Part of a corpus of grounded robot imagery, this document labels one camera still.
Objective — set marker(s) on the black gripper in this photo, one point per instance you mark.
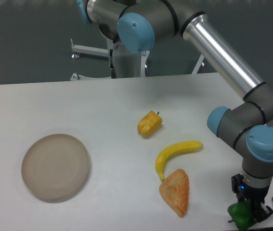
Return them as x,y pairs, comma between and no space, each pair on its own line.
254,194

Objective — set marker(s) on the green toy pepper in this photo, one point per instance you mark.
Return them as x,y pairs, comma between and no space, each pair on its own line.
241,215

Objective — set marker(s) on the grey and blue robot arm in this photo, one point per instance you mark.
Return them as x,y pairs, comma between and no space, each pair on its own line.
133,27

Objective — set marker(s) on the yellow toy pepper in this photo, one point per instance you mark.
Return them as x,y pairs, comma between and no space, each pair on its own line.
149,124

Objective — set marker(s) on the orange toy pumpkin slice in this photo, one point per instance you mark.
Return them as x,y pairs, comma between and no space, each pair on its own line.
175,192

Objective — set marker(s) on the yellow toy banana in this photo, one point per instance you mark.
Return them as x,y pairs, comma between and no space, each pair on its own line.
172,151

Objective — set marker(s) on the beige round plate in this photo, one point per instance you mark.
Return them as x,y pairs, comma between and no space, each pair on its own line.
55,167

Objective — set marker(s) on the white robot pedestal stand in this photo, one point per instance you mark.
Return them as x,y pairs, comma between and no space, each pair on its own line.
123,63

